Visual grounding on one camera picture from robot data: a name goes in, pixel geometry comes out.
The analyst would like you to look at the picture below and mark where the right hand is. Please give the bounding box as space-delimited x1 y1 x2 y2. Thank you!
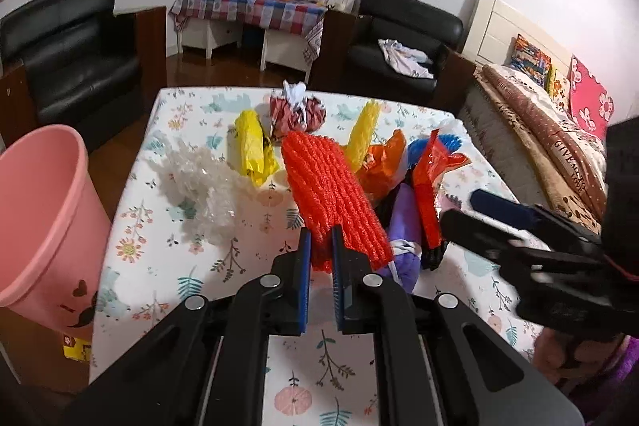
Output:
533 329 628 384

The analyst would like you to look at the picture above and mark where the white side table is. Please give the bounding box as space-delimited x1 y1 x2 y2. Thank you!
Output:
175 18 312 83

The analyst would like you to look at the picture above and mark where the clear plastic wrap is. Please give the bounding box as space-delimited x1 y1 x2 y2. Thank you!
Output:
147 139 257 246

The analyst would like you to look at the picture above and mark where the white bed headboard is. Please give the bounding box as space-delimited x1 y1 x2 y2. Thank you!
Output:
461 0 572 75

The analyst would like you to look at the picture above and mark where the black leather armchair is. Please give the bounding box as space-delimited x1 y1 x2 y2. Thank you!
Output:
1 0 167 150
309 0 476 115

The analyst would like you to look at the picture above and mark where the blue foam net sleeve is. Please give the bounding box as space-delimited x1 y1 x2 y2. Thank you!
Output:
407 134 462 168

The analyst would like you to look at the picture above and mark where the cloth on armchair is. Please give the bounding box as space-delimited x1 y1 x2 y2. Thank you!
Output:
378 39 434 79

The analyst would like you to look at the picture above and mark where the orange snack bag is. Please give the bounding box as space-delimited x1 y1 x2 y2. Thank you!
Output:
355 129 407 205

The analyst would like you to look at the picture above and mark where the brown patterned blanket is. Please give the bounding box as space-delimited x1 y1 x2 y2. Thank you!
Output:
459 64 607 234

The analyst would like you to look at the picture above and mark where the yellow plastic wrapper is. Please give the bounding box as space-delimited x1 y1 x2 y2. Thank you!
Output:
228 109 280 188

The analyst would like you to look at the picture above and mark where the red foam net sleeve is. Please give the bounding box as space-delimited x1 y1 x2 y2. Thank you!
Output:
282 131 393 272

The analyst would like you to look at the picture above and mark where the yellow pillow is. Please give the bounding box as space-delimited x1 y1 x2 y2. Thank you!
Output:
545 65 571 113

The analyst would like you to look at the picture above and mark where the purple right sleeve forearm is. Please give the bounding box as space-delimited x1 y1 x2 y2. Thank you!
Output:
568 336 638 425

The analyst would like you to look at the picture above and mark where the yellow foam net sleeve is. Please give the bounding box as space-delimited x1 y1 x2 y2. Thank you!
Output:
342 99 380 173

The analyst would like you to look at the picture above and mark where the right black leather armchair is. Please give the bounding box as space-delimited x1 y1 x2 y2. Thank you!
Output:
309 0 476 115

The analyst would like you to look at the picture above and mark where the red snack wrapper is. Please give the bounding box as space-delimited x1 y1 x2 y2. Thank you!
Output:
408 129 471 270

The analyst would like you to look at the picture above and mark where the pink plastic trash bin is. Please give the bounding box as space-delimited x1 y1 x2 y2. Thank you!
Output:
1 124 111 341

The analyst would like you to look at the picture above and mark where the pink floral pillow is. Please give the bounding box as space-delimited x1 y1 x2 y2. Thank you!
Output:
569 55 614 142

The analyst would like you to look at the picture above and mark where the left black leather armchair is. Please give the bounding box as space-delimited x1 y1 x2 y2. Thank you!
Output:
1 0 167 150

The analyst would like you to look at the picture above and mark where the white crumpled plastic bag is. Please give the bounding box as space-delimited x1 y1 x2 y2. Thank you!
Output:
439 119 472 153

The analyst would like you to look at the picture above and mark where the colourful striped pillow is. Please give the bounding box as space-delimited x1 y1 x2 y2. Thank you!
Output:
509 34 551 87

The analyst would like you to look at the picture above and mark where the plaid tablecloth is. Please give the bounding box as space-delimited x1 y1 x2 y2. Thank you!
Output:
169 0 327 64

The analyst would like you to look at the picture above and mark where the dark red crumpled wrapper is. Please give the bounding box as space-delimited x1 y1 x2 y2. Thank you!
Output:
270 80 326 141

